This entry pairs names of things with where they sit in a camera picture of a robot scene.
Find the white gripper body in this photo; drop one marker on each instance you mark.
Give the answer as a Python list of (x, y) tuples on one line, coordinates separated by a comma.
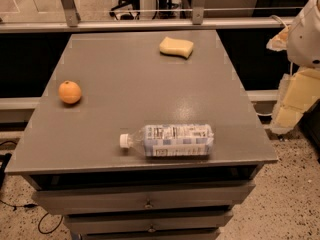
[(306, 39)]

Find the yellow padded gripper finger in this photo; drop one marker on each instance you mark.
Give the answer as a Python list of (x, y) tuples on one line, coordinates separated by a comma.
[(297, 93), (279, 41)]

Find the yellow sponge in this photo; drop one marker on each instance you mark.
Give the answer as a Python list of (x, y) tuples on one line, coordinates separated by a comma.
[(176, 47)]

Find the orange fruit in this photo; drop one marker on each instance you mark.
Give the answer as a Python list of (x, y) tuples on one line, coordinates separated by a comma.
[(69, 92)]

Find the clear plastic water bottle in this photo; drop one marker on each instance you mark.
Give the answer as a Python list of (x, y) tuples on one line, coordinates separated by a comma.
[(170, 140)]

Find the metal railing frame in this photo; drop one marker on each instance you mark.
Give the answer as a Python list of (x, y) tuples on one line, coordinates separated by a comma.
[(26, 16)]

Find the grey drawer cabinet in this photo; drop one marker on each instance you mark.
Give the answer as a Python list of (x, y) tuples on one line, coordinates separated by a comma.
[(70, 153)]

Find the black office chair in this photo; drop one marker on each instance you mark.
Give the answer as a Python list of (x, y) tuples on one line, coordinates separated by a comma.
[(132, 14)]

